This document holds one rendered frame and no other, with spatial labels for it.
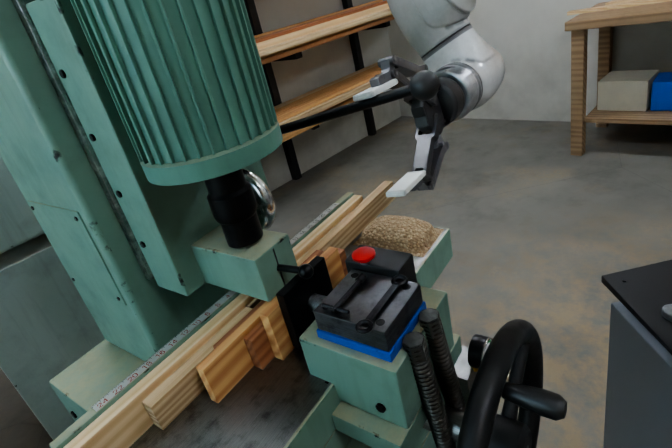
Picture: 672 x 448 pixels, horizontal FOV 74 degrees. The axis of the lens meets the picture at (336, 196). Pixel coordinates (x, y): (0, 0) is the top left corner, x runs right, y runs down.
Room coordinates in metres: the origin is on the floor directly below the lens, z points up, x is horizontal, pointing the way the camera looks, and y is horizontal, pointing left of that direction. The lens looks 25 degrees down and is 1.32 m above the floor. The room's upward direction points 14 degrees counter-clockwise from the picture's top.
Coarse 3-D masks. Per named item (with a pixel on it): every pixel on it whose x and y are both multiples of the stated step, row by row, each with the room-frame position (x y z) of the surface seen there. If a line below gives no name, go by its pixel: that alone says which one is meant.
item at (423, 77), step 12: (420, 72) 0.51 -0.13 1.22; (432, 72) 0.51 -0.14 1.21; (408, 84) 0.53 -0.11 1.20; (420, 84) 0.50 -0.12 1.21; (432, 84) 0.50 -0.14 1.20; (384, 96) 0.54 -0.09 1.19; (396, 96) 0.53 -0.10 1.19; (408, 96) 0.52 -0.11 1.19; (420, 96) 0.50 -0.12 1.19; (432, 96) 0.50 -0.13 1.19; (336, 108) 0.60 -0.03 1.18; (348, 108) 0.58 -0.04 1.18; (360, 108) 0.57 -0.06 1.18; (300, 120) 0.64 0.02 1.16; (312, 120) 0.62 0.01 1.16; (324, 120) 0.61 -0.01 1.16; (288, 132) 0.66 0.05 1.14
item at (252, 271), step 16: (208, 240) 0.59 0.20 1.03; (224, 240) 0.57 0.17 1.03; (272, 240) 0.54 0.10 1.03; (288, 240) 0.55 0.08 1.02; (208, 256) 0.56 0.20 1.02; (224, 256) 0.54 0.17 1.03; (240, 256) 0.52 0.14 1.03; (256, 256) 0.51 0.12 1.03; (272, 256) 0.52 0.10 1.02; (288, 256) 0.54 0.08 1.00; (208, 272) 0.57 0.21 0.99; (224, 272) 0.55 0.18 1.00; (240, 272) 0.52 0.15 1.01; (256, 272) 0.50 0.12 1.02; (272, 272) 0.51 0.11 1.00; (240, 288) 0.53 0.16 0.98; (256, 288) 0.51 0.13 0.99; (272, 288) 0.51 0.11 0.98
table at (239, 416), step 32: (416, 256) 0.62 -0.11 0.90; (448, 256) 0.66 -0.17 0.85; (256, 384) 0.43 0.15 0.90; (288, 384) 0.41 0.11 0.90; (320, 384) 0.40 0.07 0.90; (192, 416) 0.40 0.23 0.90; (224, 416) 0.39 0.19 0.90; (256, 416) 0.38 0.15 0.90; (288, 416) 0.37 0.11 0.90; (320, 416) 0.37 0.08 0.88; (352, 416) 0.37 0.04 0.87; (416, 416) 0.35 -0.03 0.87
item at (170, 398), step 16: (384, 192) 0.82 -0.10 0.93; (368, 208) 0.77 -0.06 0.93; (384, 208) 0.81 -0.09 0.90; (336, 224) 0.72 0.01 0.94; (352, 224) 0.72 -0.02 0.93; (320, 240) 0.67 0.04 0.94; (336, 240) 0.68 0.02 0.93; (352, 240) 0.71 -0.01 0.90; (304, 256) 0.64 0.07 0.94; (208, 352) 0.46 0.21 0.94; (192, 368) 0.44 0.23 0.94; (160, 384) 0.42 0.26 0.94; (176, 384) 0.42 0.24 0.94; (192, 384) 0.43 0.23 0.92; (144, 400) 0.40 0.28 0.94; (160, 400) 0.40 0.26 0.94; (176, 400) 0.41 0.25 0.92; (192, 400) 0.42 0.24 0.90; (160, 416) 0.39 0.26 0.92; (176, 416) 0.41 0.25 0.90
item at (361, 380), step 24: (312, 336) 0.42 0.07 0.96; (312, 360) 0.41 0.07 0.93; (336, 360) 0.39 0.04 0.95; (360, 360) 0.37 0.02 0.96; (384, 360) 0.36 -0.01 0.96; (408, 360) 0.36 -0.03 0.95; (336, 384) 0.40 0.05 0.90; (360, 384) 0.37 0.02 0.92; (384, 384) 0.35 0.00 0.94; (408, 384) 0.35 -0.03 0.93; (360, 408) 0.38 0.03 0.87; (384, 408) 0.35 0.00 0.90; (408, 408) 0.34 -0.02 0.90
